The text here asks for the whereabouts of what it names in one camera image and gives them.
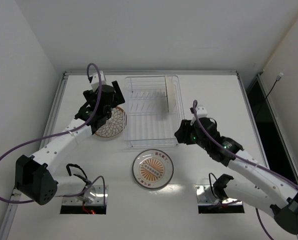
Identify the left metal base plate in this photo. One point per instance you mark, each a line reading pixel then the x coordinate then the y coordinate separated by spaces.
pixel 96 196

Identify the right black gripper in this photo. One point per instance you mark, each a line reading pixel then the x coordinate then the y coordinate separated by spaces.
pixel 182 133

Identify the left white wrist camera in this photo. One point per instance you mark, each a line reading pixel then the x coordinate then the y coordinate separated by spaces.
pixel 96 80

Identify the sunburst pattern plate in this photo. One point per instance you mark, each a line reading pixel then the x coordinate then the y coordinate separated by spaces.
pixel 152 169

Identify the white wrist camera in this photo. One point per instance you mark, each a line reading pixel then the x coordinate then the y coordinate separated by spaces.
pixel 198 112
pixel 96 80

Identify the floral orange-rim plate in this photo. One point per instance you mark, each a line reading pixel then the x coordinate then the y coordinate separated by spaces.
pixel 113 126
pixel 171 94

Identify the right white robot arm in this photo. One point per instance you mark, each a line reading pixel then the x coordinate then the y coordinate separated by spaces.
pixel 268 191

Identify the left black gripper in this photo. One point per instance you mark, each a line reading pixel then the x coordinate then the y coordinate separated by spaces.
pixel 111 100

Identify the metal base plate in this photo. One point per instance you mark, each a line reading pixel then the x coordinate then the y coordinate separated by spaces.
pixel 205 198
pixel 96 196

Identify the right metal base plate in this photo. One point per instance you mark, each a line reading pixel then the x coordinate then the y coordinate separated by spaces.
pixel 205 198

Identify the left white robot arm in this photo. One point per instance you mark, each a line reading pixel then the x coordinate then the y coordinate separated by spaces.
pixel 34 175

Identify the white wire dish rack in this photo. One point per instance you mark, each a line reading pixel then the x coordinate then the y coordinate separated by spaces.
pixel 148 123

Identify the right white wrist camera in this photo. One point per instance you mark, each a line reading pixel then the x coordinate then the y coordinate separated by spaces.
pixel 198 112

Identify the black cable white plug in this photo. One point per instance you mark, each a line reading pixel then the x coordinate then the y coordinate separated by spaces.
pixel 277 79

